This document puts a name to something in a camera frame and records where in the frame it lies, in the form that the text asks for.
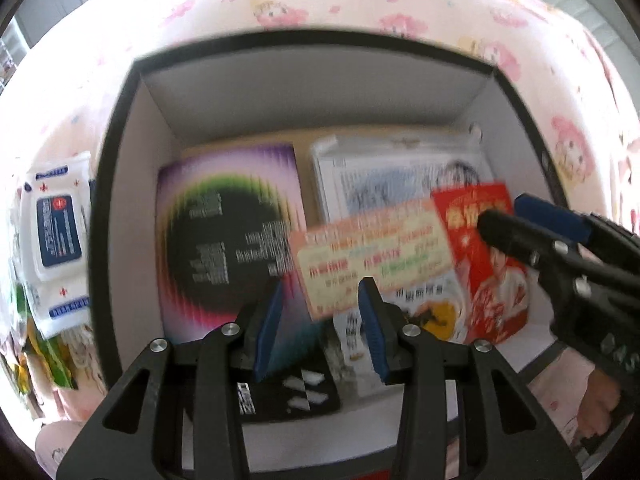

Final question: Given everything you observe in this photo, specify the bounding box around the wet wipes pack blue label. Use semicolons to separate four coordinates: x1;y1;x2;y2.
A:
25;270;93;338
20;152;93;281

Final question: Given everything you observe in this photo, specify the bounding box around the pink yellow printed card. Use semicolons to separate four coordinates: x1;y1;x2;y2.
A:
290;199;456;321

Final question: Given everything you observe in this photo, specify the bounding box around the cartoon bead board packet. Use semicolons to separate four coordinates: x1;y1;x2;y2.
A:
309;135;496;241

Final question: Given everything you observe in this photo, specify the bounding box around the yellow snack packet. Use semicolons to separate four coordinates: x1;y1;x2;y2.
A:
0;350;36;411

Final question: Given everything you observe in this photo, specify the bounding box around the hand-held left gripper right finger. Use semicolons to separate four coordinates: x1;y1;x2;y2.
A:
357;277;583;480

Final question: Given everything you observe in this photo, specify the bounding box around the red packet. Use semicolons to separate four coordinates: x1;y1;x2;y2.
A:
431;182;531;346

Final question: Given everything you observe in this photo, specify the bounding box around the pink printed bedsheet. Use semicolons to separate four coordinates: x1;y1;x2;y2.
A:
0;0;640;461

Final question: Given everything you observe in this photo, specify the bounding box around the white display shelf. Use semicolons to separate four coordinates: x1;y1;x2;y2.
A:
0;25;28;86

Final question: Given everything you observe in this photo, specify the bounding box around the person's right hand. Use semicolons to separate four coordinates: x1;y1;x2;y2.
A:
577;367;623;443

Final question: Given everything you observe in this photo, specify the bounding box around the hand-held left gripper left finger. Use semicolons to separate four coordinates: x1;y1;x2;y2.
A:
56;277;286;480

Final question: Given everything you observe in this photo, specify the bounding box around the white printed packet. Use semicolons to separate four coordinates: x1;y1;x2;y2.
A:
332;270;471;401

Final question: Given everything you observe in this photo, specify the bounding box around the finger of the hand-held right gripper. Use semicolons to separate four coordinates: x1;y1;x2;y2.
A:
476;208;640;307
515;193;640;272

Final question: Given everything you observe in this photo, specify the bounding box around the gradient screen protector box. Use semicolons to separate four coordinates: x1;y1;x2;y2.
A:
155;142;343;423

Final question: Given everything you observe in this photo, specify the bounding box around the green snack packet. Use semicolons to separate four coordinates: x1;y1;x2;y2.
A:
20;310;76;391

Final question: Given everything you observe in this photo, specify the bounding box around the black storage box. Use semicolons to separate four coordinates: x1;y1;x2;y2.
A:
87;29;573;480

